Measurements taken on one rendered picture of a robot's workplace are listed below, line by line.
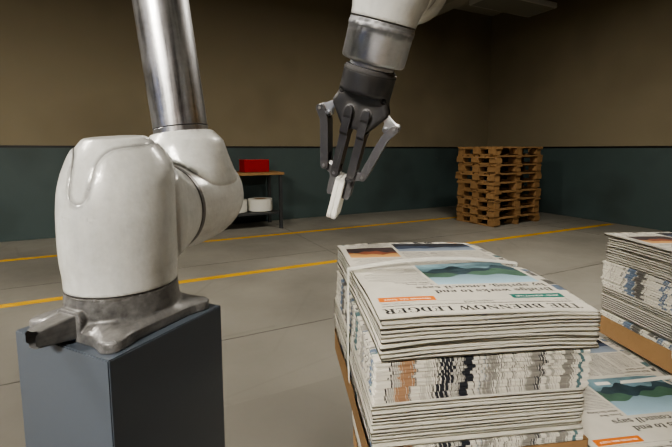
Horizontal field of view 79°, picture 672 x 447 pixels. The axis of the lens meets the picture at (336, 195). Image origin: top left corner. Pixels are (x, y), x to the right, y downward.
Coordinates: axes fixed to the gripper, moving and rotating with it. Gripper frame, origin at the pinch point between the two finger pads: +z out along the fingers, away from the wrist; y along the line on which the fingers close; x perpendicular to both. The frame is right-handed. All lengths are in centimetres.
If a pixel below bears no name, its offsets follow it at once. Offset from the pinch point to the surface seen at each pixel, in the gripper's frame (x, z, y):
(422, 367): 17.5, 9.9, -19.2
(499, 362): 12.9, 8.4, -28.1
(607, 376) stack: -16, 24, -56
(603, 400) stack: -8, 23, -52
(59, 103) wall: -376, 173, 503
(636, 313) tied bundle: -29, 15, -61
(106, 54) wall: -434, 101, 481
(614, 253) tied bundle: -38, 7, -55
